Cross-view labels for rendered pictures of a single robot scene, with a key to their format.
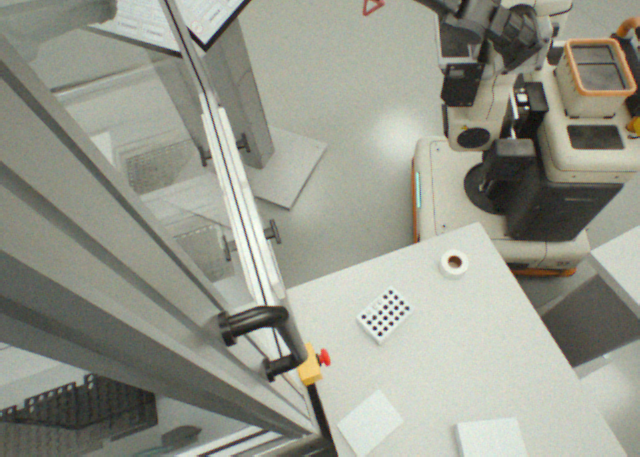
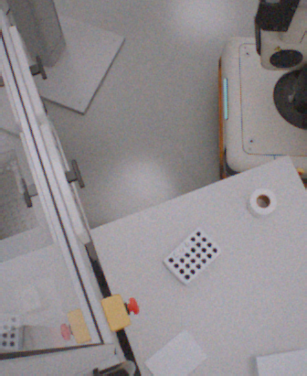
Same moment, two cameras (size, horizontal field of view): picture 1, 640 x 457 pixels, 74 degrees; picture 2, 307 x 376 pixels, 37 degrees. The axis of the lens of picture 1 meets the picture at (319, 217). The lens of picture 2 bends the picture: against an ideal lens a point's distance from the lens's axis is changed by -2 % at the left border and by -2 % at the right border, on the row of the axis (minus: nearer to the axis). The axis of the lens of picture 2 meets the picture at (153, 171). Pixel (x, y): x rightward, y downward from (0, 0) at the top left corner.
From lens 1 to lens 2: 0.18 m
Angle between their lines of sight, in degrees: 12
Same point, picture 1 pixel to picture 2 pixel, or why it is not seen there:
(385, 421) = (190, 358)
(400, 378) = (206, 317)
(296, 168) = (90, 66)
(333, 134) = (132, 26)
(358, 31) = not seen: outside the picture
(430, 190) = (238, 100)
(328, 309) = (134, 251)
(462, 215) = (270, 129)
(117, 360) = not seen: outside the picture
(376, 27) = not seen: outside the picture
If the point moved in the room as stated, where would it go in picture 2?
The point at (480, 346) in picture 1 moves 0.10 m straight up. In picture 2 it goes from (282, 284) to (293, 279)
